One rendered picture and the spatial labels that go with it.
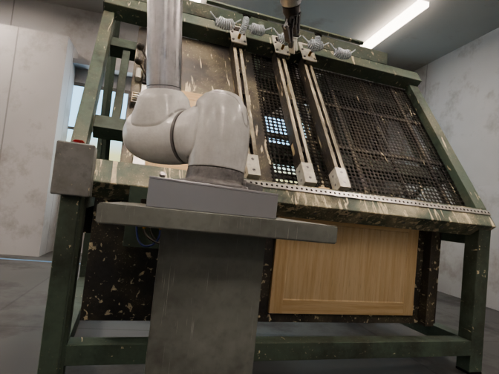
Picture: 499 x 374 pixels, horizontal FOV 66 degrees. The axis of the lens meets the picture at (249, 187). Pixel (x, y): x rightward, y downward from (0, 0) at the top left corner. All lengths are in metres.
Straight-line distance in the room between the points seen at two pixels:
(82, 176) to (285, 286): 1.16
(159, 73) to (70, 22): 4.70
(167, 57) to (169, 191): 0.44
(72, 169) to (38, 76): 3.73
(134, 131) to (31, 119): 3.89
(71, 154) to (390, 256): 1.75
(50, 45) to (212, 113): 4.26
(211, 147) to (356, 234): 1.40
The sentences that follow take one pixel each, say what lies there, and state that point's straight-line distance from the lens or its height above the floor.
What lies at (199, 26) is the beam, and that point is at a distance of 2.52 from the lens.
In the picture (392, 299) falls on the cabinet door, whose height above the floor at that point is 0.34.
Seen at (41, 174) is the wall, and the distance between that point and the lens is 4.89.
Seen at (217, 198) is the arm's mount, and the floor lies 0.78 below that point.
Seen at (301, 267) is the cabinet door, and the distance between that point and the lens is 2.08.
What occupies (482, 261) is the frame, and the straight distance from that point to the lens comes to 2.51.
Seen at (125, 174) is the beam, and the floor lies 0.86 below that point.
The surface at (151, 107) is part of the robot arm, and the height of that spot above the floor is 1.02.
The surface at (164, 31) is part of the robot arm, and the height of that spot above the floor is 1.24.
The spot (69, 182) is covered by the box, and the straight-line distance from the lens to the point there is 1.41.
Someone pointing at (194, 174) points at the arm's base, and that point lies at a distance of 0.98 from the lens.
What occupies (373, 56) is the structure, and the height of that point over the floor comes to 2.14.
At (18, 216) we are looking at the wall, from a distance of 4.95.
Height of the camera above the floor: 0.77
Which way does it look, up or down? 3 degrees up
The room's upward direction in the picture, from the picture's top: 6 degrees clockwise
